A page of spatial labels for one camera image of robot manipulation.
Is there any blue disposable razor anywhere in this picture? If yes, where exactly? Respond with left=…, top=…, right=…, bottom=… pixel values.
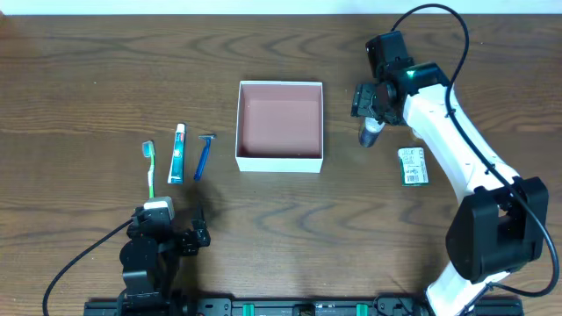
left=193, top=134, right=216, bottom=182

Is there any green toothbrush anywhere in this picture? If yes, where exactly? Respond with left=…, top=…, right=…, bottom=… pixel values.
left=142, top=140, right=155, bottom=198

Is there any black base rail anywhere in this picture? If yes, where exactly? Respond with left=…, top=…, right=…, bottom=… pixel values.
left=83, top=296, right=526, bottom=316

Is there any white box pink interior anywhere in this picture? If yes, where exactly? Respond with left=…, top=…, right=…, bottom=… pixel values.
left=234, top=81, right=324, bottom=173

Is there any black right camera cable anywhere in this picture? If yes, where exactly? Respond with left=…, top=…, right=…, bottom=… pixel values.
left=390, top=3, right=561, bottom=298

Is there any black camera cable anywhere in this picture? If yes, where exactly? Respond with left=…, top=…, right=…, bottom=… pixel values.
left=390, top=3, right=561, bottom=298
left=41, top=218, right=134, bottom=316

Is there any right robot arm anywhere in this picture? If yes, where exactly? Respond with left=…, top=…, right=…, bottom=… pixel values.
left=351, top=60, right=553, bottom=315

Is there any clear pump spray bottle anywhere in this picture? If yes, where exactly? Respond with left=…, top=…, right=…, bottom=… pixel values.
left=358, top=118, right=385, bottom=147

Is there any green white soap box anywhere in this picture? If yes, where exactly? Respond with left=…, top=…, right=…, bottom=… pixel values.
left=398, top=147, right=429, bottom=186

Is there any black left camera cable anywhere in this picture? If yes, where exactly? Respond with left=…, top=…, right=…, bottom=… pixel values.
left=41, top=218, right=134, bottom=316

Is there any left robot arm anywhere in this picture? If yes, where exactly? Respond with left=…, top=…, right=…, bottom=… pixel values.
left=116, top=201, right=211, bottom=316

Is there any teal white toothpaste tube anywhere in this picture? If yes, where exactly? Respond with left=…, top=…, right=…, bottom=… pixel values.
left=168, top=123, right=186, bottom=184

